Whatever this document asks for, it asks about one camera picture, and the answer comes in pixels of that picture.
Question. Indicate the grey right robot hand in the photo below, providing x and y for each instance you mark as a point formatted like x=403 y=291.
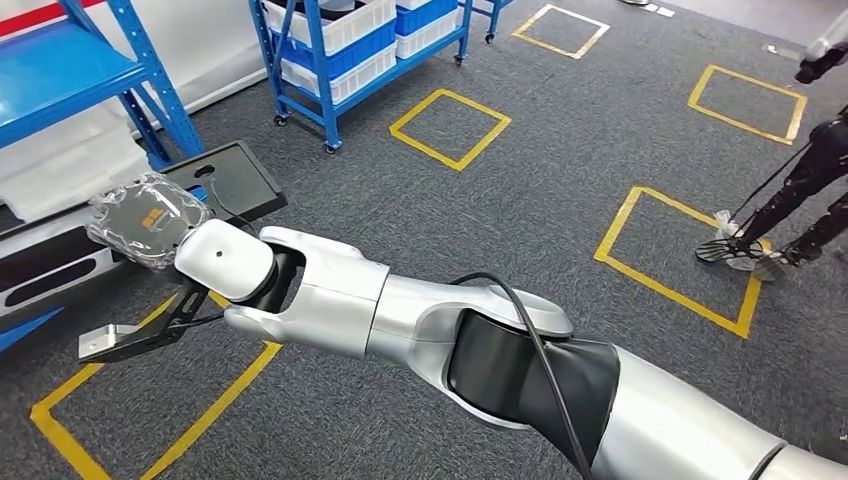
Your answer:
x=146 y=222

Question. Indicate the long black plastic frame part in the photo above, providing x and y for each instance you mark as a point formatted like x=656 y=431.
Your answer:
x=248 y=182

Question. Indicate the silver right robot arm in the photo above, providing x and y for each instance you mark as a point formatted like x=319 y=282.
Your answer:
x=344 y=298

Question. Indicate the blue steel shelf rack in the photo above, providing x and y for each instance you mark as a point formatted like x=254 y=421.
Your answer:
x=60 y=73

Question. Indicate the black part in bin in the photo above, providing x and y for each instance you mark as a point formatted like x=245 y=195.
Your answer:
x=331 y=8

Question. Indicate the blue plastic bin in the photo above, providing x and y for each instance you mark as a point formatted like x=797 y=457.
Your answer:
x=424 y=16
x=364 y=56

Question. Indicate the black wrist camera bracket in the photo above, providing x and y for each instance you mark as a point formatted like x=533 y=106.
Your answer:
x=166 y=324

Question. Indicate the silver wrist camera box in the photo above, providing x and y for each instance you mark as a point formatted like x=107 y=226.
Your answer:
x=106 y=341

